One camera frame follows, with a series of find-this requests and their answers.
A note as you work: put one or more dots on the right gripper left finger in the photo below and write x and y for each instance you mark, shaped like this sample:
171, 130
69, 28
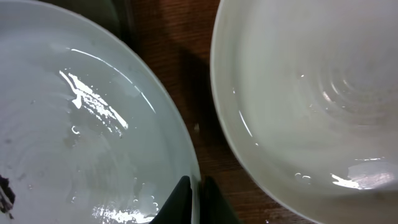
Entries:
178, 207

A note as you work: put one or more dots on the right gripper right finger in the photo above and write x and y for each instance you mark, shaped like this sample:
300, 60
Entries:
214, 208

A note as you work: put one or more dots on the white plate stained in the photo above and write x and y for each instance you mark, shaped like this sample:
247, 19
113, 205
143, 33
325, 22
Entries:
306, 95
88, 132

